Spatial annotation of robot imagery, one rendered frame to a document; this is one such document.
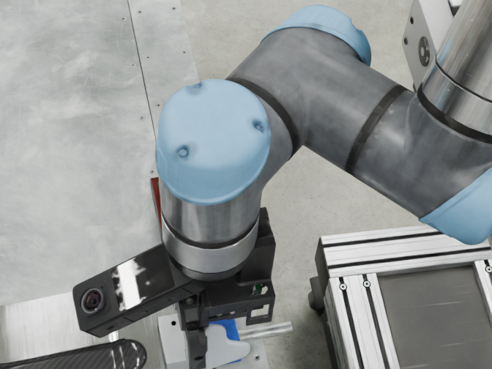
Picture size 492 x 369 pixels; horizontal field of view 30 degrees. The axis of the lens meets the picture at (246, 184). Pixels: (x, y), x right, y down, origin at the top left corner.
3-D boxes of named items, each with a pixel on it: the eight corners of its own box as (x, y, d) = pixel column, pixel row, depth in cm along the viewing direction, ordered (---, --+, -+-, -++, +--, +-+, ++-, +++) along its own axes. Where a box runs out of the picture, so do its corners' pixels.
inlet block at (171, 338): (282, 315, 96) (287, 293, 92) (294, 359, 94) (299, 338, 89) (159, 338, 94) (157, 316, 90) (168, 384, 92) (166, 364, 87)
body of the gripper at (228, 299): (271, 328, 82) (282, 265, 72) (176, 345, 81) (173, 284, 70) (252, 253, 86) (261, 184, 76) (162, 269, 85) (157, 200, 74)
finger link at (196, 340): (209, 381, 82) (205, 317, 77) (192, 384, 82) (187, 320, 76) (200, 340, 86) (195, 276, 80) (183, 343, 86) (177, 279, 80)
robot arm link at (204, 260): (169, 258, 67) (151, 166, 71) (170, 285, 71) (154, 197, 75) (269, 241, 68) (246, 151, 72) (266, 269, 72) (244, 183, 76)
